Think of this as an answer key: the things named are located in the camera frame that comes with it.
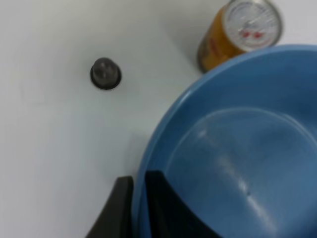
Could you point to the gold energy drink can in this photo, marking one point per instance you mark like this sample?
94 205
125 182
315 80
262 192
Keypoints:
241 26

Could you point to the dark coffee capsule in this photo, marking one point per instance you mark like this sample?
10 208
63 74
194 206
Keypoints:
105 74

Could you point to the blue plastic bowl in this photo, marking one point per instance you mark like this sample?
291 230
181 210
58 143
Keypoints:
239 147

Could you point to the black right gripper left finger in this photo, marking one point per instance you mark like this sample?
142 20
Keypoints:
114 220

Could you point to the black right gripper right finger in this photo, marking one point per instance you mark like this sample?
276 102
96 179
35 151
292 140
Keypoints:
169 215

